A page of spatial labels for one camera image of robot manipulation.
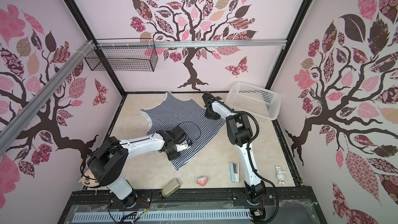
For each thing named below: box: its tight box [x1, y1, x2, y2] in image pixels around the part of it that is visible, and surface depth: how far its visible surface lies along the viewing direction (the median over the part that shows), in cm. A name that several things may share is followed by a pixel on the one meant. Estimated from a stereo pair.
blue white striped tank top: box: [139, 91, 227, 171], surface depth 108 cm
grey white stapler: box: [229, 161, 240, 184], surface depth 82 cm
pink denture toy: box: [196, 176, 209, 186], surface depth 77 cm
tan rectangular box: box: [159, 178, 181, 198], surface depth 76 cm
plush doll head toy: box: [78, 159, 101, 188], surface depth 74 cm
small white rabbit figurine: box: [275, 165, 286, 186], surface depth 80 cm
